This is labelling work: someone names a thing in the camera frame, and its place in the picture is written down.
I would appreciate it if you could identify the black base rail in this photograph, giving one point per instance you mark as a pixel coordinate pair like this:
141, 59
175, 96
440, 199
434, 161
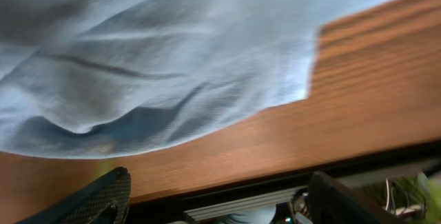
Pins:
280, 188

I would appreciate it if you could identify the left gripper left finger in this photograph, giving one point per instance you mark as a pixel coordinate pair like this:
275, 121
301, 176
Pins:
105, 200

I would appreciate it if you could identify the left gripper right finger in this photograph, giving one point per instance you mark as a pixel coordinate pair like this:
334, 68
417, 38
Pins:
331, 202

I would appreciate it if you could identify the light blue t-shirt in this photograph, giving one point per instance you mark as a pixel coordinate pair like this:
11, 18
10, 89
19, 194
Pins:
96, 79

